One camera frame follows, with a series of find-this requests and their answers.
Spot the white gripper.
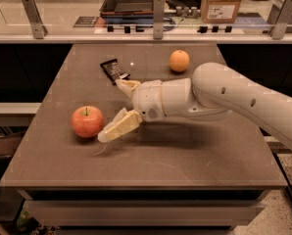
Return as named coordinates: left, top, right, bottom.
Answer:
left=97, top=79, right=165, bottom=143

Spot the red apple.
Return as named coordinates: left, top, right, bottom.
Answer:
left=72, top=106, right=104, bottom=138

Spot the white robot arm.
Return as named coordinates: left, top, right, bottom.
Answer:
left=98, top=63, right=292, bottom=150

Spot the black snack bar wrapper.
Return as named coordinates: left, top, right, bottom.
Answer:
left=100, top=59, right=130, bottom=84

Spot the orange fruit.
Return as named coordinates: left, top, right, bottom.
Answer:
left=169, top=50, right=189, bottom=72

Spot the brown table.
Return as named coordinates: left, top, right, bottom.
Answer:
left=1, top=43, right=286, bottom=234

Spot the cardboard box with label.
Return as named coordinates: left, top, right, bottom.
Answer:
left=200, top=0, right=242, bottom=24

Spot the glass barrier panel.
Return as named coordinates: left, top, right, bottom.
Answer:
left=0, top=0, right=292, bottom=43

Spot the middle metal glass bracket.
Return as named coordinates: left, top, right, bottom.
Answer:
left=153, top=0, right=165, bottom=40

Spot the metal glass bracket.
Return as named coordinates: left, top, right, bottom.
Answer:
left=153, top=0, right=165, bottom=40
left=21, top=0, right=48, bottom=39
left=269, top=0, right=292, bottom=40

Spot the left metal glass bracket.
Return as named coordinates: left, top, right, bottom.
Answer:
left=21, top=0, right=48, bottom=39

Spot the right metal glass bracket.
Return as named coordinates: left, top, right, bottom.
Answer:
left=269, top=0, right=292, bottom=40

